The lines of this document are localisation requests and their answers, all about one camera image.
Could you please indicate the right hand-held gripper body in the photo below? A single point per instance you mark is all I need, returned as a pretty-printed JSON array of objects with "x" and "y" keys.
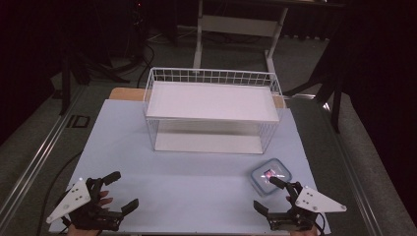
[{"x": 314, "y": 200}]

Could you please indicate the clear food container blue lid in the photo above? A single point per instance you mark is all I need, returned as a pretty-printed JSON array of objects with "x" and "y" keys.
[{"x": 262, "y": 183}]

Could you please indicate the black rectangular floor bracket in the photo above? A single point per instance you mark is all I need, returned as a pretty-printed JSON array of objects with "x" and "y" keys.
[{"x": 78, "y": 121}]

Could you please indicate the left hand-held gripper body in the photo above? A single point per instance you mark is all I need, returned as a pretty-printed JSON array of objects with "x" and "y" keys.
[{"x": 74, "y": 196}]

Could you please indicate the metal floor rail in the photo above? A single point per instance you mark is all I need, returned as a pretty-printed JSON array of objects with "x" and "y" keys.
[
  {"x": 36, "y": 157},
  {"x": 354, "y": 170}
]

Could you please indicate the light blue table mat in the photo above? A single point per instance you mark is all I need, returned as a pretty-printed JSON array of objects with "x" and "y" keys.
[{"x": 183, "y": 187}]

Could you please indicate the black metal stand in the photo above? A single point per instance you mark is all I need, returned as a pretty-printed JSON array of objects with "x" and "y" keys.
[
  {"x": 65, "y": 85},
  {"x": 332, "y": 95}
]

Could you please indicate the person's right hand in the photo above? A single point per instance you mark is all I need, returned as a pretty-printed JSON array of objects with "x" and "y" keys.
[{"x": 303, "y": 233}]

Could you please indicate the white metal table frame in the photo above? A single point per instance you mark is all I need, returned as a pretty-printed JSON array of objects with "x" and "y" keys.
[{"x": 236, "y": 25}]

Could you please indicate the person's left hand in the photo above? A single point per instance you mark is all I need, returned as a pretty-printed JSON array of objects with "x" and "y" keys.
[{"x": 105, "y": 200}]

